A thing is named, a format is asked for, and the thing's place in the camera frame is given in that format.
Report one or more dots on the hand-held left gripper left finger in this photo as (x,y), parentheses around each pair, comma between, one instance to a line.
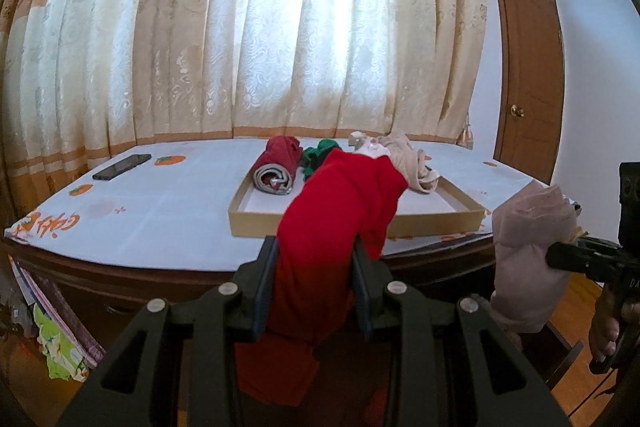
(262,287)

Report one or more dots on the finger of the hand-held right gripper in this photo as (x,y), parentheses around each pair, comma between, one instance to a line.
(600,242)
(575,259)

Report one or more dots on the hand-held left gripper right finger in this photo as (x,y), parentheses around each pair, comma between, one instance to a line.
(362,287)

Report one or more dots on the pale pink underwear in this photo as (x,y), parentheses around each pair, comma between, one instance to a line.
(525,247)

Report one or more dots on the shallow cardboard tray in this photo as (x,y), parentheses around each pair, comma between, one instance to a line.
(255,222)

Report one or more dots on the bright red underwear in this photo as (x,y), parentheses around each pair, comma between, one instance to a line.
(330,217)

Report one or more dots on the dark red underwear grey waistband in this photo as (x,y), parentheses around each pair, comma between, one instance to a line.
(275,152)

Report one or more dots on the green underwear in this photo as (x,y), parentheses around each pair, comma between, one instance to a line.
(315,154)

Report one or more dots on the person's right hand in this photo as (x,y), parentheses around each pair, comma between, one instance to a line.
(602,332)

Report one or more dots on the dark wooden desk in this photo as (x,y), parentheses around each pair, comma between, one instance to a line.
(150,287)

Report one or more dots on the wooden desk with tablecloth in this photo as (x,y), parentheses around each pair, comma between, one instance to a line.
(165,217)

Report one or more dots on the brass door knob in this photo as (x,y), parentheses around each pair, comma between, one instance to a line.
(517,110)

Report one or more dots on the brown wooden door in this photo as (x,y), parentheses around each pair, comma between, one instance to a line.
(530,82)

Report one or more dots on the curtain tassel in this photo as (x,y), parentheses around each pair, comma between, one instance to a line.
(465,132)

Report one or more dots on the black smartphone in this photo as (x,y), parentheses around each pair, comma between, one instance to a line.
(122,167)

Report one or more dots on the purple striped sheet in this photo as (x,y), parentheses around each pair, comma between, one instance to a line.
(75,322)

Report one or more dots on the green printed cloth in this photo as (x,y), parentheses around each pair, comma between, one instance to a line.
(55,342)

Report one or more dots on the cream and orange curtain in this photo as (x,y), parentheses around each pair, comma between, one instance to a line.
(300,32)

